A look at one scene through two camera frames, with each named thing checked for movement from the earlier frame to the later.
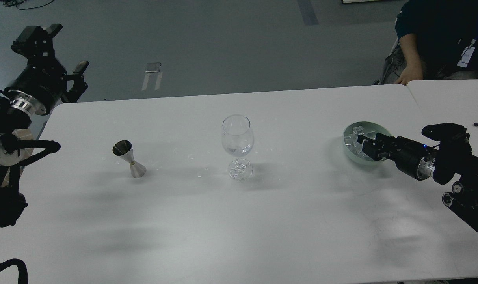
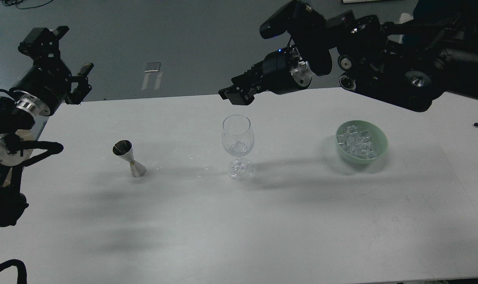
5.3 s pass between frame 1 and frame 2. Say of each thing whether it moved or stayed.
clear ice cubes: moved
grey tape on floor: stayed
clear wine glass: stayed
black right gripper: moved
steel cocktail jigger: stayed
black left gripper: stayed
